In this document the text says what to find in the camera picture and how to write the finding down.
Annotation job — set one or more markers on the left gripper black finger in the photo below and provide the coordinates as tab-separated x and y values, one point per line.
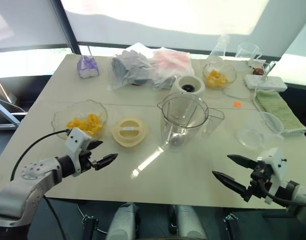
105	161
95	144

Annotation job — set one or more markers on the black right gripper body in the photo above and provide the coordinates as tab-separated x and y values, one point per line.
258	182

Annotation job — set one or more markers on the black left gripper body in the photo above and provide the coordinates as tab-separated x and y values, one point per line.
86	160

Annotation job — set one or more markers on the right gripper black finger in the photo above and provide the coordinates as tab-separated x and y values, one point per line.
230	181
243	162

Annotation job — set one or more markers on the cream plastic blender lid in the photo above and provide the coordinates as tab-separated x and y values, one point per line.
129	132

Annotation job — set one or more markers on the wavy clear glass bowl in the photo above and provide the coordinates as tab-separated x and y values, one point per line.
80	107
230	72

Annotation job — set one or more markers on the clear plastic blender jug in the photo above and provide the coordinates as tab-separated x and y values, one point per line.
182	117

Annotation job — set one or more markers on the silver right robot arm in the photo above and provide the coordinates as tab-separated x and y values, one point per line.
300	197

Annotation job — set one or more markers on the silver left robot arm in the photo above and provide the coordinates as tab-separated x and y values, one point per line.
23	190

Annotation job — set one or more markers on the clear plastic measuring cup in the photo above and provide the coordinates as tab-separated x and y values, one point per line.
252	136

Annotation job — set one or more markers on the black table clamp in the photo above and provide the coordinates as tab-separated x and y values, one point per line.
90	227
230	226

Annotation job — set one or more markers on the small orange scrap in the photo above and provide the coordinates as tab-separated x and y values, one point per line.
238	104

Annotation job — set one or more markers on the white rounded robot leg shell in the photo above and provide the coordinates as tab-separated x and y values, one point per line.
189	225
122	222

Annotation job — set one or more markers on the green towel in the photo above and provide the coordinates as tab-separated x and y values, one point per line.
280	112

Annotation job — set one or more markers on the purple and white pouch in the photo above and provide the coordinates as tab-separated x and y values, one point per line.
88	66

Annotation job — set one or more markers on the white power strip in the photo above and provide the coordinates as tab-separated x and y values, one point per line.
265	83

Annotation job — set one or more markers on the plastic bag with grey cloth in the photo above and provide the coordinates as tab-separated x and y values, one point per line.
130	67

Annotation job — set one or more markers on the grey metal stand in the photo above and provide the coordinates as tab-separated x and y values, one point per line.
8	113

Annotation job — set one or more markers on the small dark brown object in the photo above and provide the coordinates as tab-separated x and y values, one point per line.
258	71

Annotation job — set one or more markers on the white blender base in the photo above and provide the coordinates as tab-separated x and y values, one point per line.
190	83

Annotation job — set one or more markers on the clear glass beaker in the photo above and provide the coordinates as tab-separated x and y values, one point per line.
247	51

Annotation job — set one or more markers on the plastic bag with pink cloth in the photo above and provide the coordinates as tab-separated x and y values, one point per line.
171	62

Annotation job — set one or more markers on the clear glass conical flask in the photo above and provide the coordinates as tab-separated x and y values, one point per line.
218	50

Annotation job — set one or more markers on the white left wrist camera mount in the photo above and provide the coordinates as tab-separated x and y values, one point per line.
75	140

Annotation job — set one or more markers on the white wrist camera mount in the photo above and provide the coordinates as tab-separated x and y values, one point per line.
276	160
75	140

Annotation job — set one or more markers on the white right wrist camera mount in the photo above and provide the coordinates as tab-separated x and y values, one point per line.
276	160

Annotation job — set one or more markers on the dark window frame post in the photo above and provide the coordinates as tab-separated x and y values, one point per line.
70	27

